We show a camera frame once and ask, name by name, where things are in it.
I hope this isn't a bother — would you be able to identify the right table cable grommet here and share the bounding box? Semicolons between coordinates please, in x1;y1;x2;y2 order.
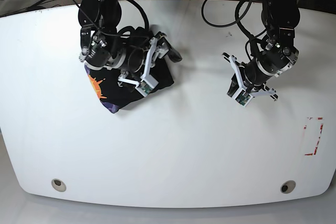
280;180;296;194

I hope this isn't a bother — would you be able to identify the left table cable grommet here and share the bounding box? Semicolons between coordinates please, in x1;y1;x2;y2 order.
51;179;66;193

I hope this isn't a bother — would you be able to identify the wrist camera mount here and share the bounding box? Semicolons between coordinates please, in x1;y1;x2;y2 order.
222;52;278;107
120;32;164;97

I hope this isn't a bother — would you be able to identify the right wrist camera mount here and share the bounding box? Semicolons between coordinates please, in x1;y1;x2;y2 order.
120;32;164;97

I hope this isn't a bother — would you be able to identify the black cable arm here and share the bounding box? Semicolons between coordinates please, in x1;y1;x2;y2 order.
201;0;268;41
52;0;152;51

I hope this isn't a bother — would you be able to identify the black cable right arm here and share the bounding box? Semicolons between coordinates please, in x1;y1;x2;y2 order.
52;0;152;51

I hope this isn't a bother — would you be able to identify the black T-shirt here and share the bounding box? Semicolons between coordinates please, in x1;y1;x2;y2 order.
83;26;175;114

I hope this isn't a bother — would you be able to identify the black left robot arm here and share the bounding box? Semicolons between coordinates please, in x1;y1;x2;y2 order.
225;0;300;102

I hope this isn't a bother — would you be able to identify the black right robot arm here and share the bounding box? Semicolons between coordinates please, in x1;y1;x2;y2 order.
78;0;182;94

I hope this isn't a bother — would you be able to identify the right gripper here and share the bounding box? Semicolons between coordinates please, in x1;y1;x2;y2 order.
79;31;182;88

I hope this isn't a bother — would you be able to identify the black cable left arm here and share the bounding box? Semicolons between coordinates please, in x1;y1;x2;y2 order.
201;0;268;41

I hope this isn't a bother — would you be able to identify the red tape rectangle marking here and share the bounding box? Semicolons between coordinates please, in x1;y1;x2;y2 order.
301;117;324;156

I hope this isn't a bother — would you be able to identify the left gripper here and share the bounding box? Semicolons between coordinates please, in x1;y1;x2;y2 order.
227;39;299;97

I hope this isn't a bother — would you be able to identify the table cable grommet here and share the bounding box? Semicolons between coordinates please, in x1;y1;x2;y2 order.
51;179;66;193
280;180;296;194

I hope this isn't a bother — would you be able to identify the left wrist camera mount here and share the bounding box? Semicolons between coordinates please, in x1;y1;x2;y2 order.
222;52;278;107

